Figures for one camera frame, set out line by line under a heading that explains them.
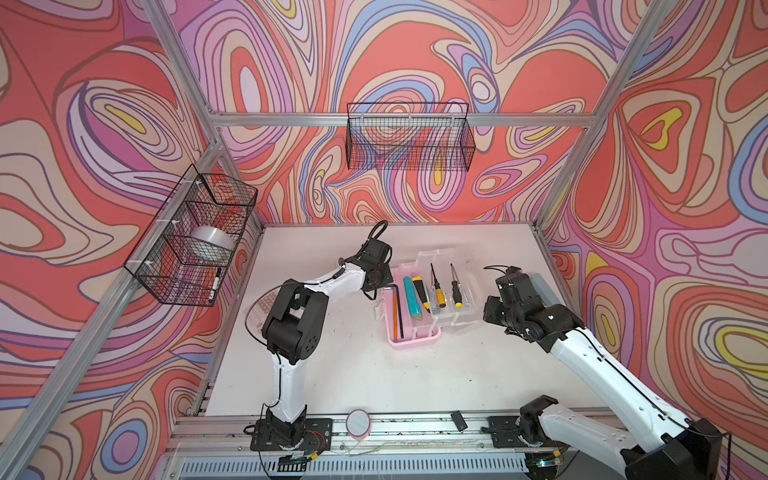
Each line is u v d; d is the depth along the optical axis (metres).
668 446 0.38
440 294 0.81
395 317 0.94
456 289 0.82
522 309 0.57
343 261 0.70
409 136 0.97
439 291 0.82
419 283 0.89
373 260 0.77
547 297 0.94
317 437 0.72
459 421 0.76
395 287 1.00
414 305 0.87
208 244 0.69
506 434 0.72
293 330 0.52
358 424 0.70
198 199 0.80
